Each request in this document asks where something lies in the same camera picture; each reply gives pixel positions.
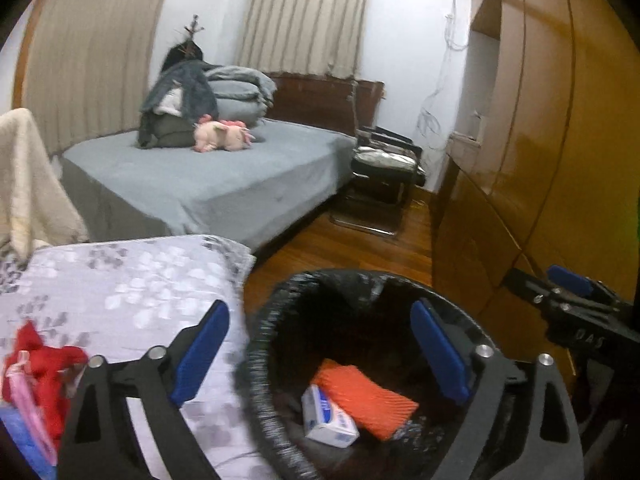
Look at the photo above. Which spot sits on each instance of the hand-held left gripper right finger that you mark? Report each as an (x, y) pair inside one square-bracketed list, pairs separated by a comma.
[(440, 355)]

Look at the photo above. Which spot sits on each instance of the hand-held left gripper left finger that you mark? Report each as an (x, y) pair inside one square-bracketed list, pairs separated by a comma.
[(200, 355)]

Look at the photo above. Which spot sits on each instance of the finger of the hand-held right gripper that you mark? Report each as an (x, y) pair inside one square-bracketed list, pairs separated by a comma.
[(530, 290), (570, 280)]

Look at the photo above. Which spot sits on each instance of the black bag-lined trash bin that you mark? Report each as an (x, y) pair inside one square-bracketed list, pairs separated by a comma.
[(260, 360)]

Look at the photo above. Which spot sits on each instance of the red plastic bag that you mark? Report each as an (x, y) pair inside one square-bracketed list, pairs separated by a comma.
[(50, 370)]

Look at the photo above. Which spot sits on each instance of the pink cloth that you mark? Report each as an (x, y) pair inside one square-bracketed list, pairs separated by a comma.
[(30, 405)]

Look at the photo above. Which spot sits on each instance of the orange foam net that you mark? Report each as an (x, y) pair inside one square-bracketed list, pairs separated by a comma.
[(360, 395)]

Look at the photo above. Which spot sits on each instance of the white and blue carton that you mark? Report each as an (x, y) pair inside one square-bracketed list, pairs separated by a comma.
[(325, 420)]

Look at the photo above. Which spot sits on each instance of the brown wooden wardrobe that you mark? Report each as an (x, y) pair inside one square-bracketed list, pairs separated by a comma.
[(540, 135)]

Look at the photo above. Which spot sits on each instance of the grey bed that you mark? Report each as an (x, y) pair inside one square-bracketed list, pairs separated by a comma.
[(200, 185)]

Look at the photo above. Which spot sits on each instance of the black metal chair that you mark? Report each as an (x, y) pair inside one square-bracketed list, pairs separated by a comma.
[(385, 165)]

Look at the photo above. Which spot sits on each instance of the blue packet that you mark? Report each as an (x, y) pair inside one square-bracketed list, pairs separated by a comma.
[(17, 440)]

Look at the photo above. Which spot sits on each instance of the pink plush pig toy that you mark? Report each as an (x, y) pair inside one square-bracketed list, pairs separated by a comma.
[(222, 135)]

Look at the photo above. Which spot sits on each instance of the dark olive cushion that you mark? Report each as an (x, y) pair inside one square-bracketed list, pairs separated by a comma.
[(165, 132)]

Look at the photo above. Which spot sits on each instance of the cream fleece blanket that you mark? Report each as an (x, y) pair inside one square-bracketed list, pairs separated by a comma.
[(25, 185)]

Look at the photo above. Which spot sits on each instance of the folded grey blankets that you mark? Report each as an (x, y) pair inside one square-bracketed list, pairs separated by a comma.
[(240, 95)]

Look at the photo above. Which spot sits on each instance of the dark wooden headboard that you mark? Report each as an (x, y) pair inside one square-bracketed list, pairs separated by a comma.
[(320, 102)]

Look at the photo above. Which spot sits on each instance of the coat rack with black garment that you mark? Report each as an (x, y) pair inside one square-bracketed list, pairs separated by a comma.
[(182, 52)]

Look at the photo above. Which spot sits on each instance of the wide beige curtain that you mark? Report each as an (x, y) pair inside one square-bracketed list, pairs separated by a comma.
[(90, 50)]

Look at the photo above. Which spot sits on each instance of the narrow beige curtain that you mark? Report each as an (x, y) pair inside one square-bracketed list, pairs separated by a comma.
[(305, 25)]

